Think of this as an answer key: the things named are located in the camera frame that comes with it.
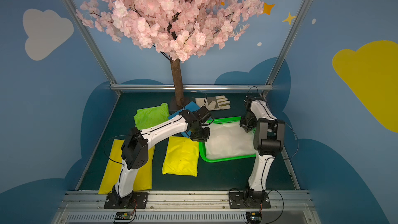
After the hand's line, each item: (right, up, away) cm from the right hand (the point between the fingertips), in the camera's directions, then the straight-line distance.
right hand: (248, 128), depth 95 cm
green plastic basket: (-17, +5, 0) cm, 18 cm away
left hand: (-26, -4, -10) cm, 28 cm away
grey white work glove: (-15, +17, +20) cm, 31 cm away
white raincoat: (-13, -6, -4) cm, 15 cm away
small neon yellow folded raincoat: (-41, -15, -9) cm, 44 cm away
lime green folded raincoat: (-65, +6, +9) cm, 66 cm away
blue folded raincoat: (-37, +14, +17) cm, 43 cm away
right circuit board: (-5, -39, -23) cm, 46 cm away
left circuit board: (-67, -38, -24) cm, 80 cm away
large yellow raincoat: (-60, -25, -17) cm, 67 cm away
